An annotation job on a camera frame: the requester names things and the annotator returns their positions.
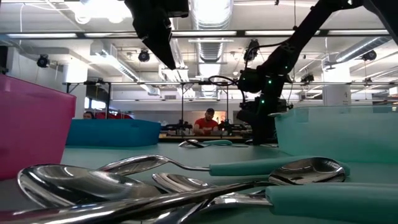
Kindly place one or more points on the scattered spoons on mat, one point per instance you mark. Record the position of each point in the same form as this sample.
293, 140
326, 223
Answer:
87, 154

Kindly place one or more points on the black ceiling camera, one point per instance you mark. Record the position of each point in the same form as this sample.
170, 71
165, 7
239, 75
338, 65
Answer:
369, 55
251, 51
307, 78
43, 61
143, 56

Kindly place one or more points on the distant black metal frame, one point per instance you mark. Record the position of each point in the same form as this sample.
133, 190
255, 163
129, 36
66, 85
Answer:
182, 102

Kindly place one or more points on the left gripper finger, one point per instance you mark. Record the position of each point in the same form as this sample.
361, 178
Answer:
161, 49

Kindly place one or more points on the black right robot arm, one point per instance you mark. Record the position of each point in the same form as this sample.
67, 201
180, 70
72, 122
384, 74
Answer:
298, 40

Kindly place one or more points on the slanted silver duct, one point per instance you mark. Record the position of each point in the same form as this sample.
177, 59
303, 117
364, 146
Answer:
360, 48

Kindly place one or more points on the distant wooden workbench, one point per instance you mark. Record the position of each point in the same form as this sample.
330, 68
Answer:
202, 138

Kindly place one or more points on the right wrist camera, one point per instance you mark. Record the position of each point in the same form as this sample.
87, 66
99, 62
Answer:
247, 113

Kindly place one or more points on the blue plastic bin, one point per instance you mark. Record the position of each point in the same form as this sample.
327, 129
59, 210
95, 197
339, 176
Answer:
112, 133

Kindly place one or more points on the person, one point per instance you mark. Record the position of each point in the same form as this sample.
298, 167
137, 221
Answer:
205, 124
88, 115

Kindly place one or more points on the red object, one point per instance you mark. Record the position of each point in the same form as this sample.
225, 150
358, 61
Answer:
112, 116

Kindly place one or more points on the white pillar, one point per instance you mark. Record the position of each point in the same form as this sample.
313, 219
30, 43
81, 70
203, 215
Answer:
337, 93

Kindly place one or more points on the silver ventilation duct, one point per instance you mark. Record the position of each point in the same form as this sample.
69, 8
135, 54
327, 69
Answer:
211, 49

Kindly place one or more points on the pink plastic bin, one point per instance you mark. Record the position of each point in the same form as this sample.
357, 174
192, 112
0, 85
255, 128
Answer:
31, 130

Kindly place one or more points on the black overhead frame beam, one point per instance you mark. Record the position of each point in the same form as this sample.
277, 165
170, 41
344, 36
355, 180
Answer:
80, 35

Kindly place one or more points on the teal plastic bin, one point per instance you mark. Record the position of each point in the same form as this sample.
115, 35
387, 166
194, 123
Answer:
342, 137

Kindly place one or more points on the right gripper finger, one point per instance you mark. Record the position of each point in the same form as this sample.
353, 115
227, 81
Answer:
264, 133

